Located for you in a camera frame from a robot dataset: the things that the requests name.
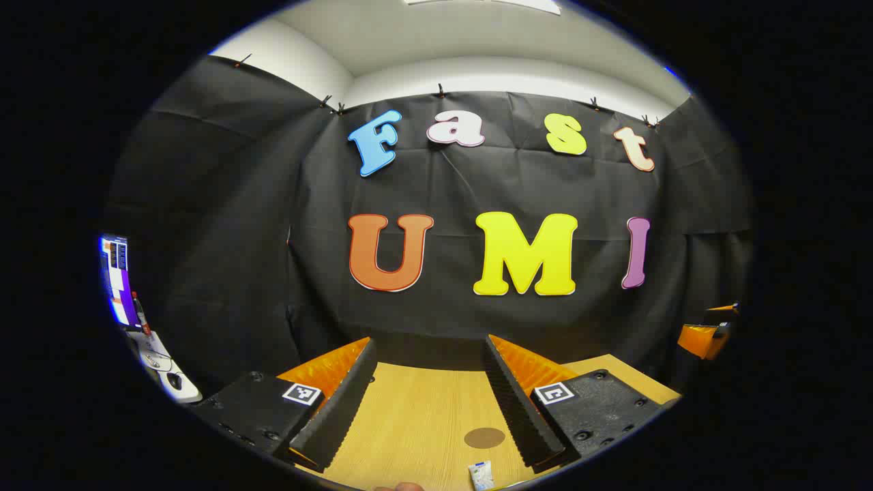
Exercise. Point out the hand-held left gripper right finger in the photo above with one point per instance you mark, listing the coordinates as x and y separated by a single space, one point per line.
522 409

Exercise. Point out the brown round coaster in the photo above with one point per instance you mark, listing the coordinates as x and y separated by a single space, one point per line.
484 437

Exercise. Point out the red bottle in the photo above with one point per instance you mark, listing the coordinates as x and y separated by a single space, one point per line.
140 315

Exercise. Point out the computer monitor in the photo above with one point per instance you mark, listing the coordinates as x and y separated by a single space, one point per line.
116 279

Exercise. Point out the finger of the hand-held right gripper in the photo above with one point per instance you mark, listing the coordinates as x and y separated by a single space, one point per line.
723 308
696 339

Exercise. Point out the white toothpaste tube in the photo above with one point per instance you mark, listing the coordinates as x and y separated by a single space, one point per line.
481 475

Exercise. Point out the black computer mouse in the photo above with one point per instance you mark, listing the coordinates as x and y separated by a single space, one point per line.
174 381

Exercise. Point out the wooden desktop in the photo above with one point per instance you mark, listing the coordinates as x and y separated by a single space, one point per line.
423 423

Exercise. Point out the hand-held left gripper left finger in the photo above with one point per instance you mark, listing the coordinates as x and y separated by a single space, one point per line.
341 402

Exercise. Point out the white side table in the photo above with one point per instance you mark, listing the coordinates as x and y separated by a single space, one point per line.
184 392

